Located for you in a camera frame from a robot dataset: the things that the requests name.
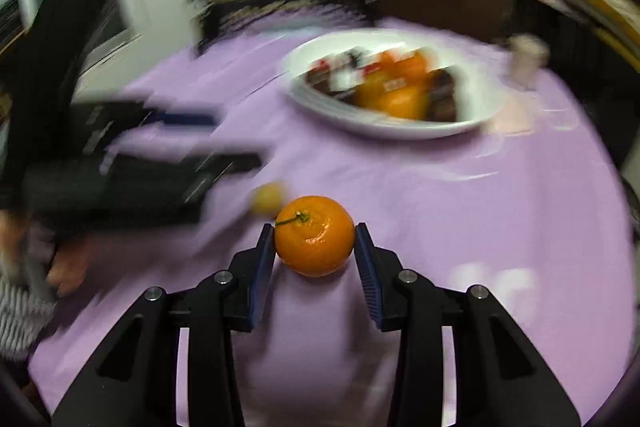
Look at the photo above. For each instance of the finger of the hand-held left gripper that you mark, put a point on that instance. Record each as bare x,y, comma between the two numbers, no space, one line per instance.
230,164
187,118

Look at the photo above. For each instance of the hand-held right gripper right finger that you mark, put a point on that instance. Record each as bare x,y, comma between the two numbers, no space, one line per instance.
370,277

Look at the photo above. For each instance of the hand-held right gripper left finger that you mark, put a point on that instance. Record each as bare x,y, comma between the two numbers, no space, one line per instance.
262,277

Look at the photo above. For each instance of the small yellow-green fruit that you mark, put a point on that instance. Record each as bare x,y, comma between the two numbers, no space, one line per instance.
270,199

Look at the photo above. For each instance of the orange mandarin with stem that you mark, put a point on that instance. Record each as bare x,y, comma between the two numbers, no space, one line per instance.
315,234

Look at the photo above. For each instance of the white oval plate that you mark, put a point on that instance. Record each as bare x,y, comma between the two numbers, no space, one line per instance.
325,107

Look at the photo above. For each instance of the red cherry tomato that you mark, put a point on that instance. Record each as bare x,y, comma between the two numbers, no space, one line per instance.
372,70

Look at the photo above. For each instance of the large dark water chestnut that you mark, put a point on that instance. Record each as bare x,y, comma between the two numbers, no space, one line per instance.
444,99

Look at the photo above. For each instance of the large bumpy orange mandarin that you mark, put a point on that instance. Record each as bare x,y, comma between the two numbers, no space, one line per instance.
407,64

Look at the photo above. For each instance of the person's left forearm striped sleeve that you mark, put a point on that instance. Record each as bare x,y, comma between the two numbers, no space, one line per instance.
17,322

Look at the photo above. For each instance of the person's left hand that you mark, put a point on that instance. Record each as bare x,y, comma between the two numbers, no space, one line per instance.
67,269

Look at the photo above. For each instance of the purple printed tablecloth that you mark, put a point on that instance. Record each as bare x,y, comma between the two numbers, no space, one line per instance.
425,217

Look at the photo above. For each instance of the white drink can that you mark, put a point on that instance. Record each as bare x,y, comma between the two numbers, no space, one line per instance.
526,59

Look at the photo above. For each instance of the stack of yellow flat boxes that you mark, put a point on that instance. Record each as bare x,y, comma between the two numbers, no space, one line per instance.
605,2

